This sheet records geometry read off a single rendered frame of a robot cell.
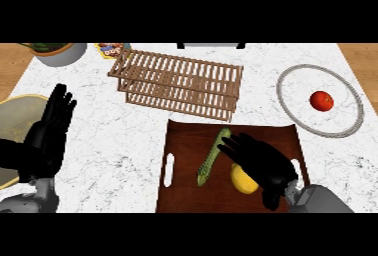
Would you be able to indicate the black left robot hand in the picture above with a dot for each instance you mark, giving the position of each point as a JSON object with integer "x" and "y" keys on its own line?
{"x": 45, "y": 133}

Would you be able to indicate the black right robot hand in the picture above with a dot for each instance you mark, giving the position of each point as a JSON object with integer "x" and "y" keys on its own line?
{"x": 265, "y": 160}

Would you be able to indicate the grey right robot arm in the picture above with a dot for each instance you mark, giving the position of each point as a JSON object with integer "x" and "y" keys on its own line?
{"x": 314, "y": 199}

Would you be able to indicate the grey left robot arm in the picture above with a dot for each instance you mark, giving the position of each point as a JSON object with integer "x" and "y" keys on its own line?
{"x": 33, "y": 196}

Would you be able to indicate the yellow lemon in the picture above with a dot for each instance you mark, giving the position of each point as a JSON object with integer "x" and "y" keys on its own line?
{"x": 243, "y": 181}

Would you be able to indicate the dark brown wooden tray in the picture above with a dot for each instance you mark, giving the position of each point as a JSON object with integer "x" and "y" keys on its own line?
{"x": 196, "y": 196}

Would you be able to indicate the wooden tiered shelf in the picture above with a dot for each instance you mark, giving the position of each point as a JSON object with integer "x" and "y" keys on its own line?
{"x": 177, "y": 83}

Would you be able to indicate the olive yellow-rimmed plate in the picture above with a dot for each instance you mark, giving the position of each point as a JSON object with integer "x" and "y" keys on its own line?
{"x": 16, "y": 116}

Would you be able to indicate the green cucumber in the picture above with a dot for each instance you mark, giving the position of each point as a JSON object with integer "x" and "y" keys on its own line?
{"x": 211, "y": 160}

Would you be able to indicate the white plate with grey rim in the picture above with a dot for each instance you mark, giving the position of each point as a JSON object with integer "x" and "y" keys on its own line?
{"x": 299, "y": 110}

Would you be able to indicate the red tomato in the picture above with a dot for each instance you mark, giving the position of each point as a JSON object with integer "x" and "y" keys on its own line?
{"x": 321, "y": 101}

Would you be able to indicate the grey potted plant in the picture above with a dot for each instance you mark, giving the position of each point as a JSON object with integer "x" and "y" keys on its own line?
{"x": 56, "y": 52}

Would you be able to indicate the colourful snack packet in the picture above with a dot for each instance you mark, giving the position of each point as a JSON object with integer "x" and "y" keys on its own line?
{"x": 110, "y": 50}

